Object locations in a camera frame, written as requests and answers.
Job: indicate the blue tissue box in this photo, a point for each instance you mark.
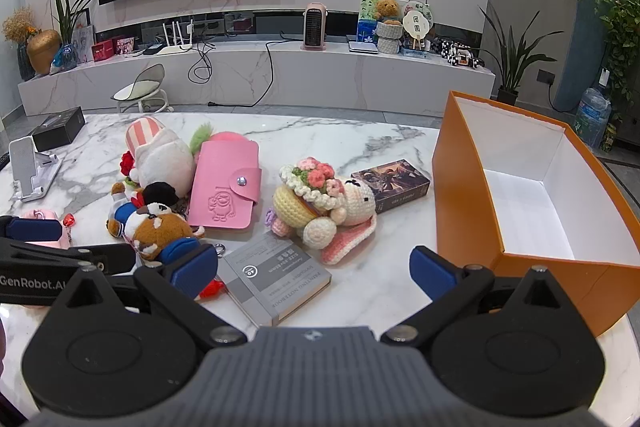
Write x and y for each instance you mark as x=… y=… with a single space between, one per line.
x=415 y=52

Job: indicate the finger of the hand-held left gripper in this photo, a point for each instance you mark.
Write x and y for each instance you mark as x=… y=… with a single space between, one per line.
x=120 y=259
x=32 y=229

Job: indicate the white router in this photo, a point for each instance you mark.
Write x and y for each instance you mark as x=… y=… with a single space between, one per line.
x=175 y=42

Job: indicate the brown teddy bear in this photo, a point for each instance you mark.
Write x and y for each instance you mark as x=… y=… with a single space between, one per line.
x=389 y=9

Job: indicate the green pothos plant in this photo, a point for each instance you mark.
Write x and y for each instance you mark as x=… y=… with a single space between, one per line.
x=622 y=37

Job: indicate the orange cardboard box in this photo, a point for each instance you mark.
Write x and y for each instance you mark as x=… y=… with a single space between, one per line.
x=465 y=202

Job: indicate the white laptop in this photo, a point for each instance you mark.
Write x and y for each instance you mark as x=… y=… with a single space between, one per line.
x=362 y=46

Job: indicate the white panda plush striped ear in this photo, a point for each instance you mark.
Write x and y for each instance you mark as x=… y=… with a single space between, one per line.
x=165 y=157

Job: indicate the grey notebook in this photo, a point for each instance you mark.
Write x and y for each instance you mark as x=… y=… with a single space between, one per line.
x=270 y=277

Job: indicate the black box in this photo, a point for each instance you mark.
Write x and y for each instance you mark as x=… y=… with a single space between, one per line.
x=57 y=127

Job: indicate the brown bear doll sailor outfit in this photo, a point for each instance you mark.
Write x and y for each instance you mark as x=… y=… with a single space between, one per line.
x=160 y=227

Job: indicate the gold vase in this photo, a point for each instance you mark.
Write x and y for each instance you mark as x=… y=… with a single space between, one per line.
x=44 y=52

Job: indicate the pink gift box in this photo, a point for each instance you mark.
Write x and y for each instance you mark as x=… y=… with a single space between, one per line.
x=129 y=46

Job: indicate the long leaf potted plant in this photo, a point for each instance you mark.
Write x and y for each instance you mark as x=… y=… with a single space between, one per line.
x=510 y=62

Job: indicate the blue glass ornament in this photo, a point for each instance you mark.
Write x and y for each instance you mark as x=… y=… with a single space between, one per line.
x=64 y=59

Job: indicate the white marble tv console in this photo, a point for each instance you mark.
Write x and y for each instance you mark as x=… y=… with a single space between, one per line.
x=320 y=77

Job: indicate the white phone stand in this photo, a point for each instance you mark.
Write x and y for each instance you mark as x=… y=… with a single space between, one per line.
x=30 y=167

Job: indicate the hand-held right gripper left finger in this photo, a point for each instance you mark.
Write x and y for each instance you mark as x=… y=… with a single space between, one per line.
x=194 y=264

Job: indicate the black wall socket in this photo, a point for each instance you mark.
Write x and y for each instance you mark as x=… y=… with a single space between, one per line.
x=545 y=76

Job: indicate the pink snap card wallet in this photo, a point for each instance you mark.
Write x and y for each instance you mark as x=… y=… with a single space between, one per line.
x=225 y=187

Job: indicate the red gift box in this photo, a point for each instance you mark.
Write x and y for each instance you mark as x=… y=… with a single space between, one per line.
x=105 y=51

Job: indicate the crochet bunny doll with flowers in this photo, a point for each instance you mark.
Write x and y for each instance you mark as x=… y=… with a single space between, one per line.
x=320 y=202

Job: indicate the green leafy plant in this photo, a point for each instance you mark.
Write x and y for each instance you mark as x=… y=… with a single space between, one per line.
x=70 y=14

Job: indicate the dark photo card box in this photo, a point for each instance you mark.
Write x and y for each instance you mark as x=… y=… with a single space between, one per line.
x=395 y=184

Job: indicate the blue water jug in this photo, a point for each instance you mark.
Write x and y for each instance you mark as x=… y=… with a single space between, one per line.
x=592 y=112

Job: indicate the green can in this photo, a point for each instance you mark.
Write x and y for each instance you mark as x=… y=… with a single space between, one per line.
x=608 y=138

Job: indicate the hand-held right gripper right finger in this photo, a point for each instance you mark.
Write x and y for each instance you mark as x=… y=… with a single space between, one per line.
x=431 y=269

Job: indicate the small dark red box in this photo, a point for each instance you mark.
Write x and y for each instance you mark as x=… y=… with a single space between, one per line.
x=242 y=27

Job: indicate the green and blue painting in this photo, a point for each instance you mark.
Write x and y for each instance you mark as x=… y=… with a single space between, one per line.
x=366 y=14

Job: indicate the pink space heater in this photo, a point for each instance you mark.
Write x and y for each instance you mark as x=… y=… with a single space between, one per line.
x=315 y=27

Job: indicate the round white fan on stand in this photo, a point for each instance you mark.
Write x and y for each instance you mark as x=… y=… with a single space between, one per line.
x=417 y=19

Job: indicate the dark glass vase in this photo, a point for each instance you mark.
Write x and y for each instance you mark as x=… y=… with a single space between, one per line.
x=25 y=64

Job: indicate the white stool chair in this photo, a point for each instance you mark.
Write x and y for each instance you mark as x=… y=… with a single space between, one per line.
x=142 y=87

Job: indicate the black white checkered toy car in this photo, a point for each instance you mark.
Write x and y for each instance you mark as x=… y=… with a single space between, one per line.
x=457 y=52

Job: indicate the photo frame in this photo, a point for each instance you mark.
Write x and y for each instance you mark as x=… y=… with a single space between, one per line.
x=82 y=42

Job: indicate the dried yellow flowers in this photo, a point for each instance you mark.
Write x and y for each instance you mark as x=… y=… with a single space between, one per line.
x=20 y=24

